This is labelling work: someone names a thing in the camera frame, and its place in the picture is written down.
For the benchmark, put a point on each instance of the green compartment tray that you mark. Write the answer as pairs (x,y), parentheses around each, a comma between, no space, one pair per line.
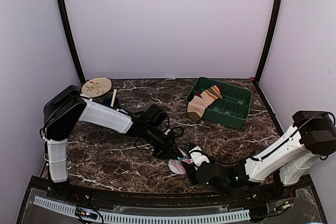
(231,110)

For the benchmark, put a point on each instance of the wooden stick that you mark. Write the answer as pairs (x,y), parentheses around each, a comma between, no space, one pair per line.
(113,97)

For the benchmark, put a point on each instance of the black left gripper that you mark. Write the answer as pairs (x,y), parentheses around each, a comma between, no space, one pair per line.
(167,147)

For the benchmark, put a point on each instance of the dark blue mug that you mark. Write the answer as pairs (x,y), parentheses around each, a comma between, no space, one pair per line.
(108,102)

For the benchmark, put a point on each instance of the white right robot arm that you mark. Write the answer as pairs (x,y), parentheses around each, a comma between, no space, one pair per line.
(309,138)

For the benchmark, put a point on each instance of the pink patterned sock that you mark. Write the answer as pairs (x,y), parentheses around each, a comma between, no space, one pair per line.
(176,165)

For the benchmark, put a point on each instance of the black frame post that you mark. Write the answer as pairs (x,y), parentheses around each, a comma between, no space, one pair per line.
(268,41)
(70,40)

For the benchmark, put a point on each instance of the beige striped sock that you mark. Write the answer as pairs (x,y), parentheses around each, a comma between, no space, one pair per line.
(197,106)

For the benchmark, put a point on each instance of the beige embroidered round coaster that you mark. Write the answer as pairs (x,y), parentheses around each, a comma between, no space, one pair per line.
(96,87)

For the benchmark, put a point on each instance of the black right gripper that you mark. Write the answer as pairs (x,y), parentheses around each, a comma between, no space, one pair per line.
(189,169)

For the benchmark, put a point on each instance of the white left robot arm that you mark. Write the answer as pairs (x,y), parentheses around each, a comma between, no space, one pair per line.
(70,106)

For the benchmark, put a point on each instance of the black front rail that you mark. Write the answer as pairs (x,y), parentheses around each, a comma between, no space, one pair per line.
(108,198)

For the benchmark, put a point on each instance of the right black frame post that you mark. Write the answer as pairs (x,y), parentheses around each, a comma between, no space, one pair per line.
(268,41)

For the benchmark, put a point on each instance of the left black frame post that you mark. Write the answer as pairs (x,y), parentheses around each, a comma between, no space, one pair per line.
(70,40)

